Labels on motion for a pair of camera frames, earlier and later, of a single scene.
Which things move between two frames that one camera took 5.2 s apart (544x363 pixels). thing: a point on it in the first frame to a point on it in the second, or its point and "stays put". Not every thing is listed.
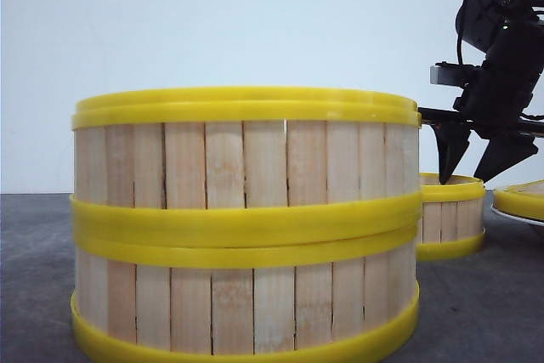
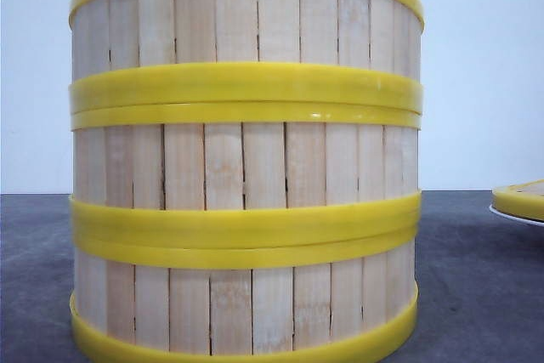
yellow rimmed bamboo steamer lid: (523, 198) stays put
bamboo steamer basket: (246, 166) stays put
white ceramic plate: (516, 218) stays put
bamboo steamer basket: (452, 215) to (246, 35)
